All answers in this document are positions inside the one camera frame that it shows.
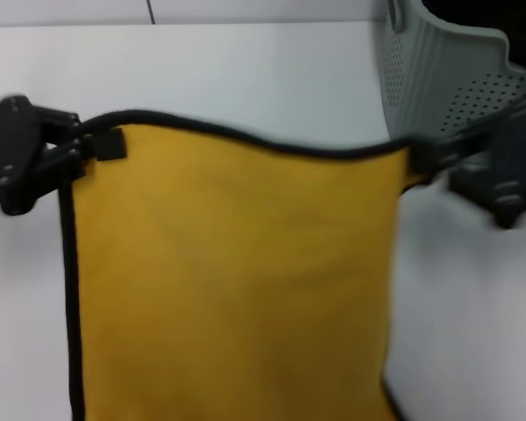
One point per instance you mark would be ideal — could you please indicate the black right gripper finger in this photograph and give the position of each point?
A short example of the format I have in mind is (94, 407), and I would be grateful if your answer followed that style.
(425, 160)
(473, 133)

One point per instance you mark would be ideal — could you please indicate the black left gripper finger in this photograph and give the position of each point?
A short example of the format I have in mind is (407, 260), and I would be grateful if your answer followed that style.
(61, 120)
(110, 144)

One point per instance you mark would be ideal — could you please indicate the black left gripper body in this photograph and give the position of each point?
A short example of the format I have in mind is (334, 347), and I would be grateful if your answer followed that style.
(13, 153)

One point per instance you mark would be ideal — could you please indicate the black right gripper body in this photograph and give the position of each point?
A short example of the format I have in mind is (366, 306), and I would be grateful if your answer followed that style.
(508, 175)

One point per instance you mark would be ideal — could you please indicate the yellow towel with black edge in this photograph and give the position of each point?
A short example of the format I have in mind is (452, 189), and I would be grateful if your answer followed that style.
(232, 272)

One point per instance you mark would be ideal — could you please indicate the grey perforated plastic storage box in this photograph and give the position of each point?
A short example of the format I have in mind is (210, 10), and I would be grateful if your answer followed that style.
(425, 66)

